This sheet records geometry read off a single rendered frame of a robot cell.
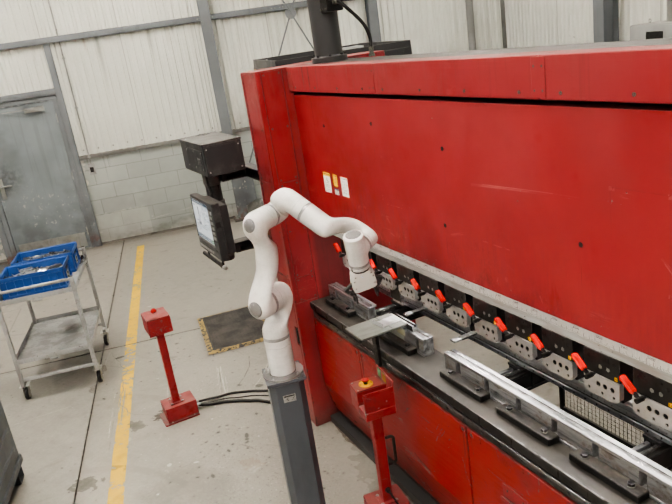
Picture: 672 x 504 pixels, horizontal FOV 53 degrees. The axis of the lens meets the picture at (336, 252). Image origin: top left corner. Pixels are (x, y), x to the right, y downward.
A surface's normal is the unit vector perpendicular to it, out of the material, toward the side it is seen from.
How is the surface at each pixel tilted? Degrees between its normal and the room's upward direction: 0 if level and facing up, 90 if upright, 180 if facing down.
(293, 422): 90
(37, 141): 90
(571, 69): 90
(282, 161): 90
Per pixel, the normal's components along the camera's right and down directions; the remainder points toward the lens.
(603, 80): -0.88, 0.26
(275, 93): 0.45, 0.22
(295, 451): 0.24, 0.27
